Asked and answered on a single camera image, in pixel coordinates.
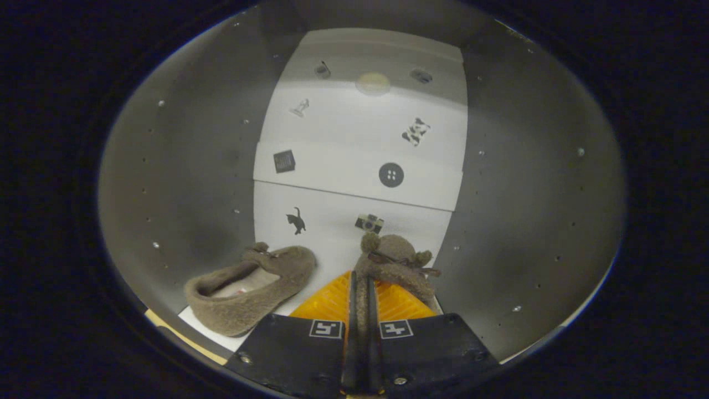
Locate grey shoe cabinet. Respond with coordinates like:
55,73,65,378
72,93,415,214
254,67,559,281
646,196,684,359
99,0,626,366

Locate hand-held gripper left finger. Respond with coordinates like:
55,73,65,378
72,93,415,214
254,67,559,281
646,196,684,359
224,270,358,399

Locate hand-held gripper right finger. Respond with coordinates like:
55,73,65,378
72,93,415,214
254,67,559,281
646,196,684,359
366,277,502,397

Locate brown fuzzy shoe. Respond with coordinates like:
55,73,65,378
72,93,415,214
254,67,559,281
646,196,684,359
184,242,317,337
354,232,443,386

